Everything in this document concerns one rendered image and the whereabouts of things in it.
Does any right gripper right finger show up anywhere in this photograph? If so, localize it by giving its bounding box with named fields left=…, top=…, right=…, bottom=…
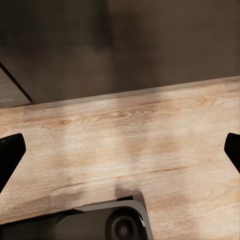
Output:
left=224, top=133, right=240, bottom=173

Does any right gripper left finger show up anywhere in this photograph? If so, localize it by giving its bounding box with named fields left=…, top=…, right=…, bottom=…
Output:
left=0, top=133, right=26, bottom=193

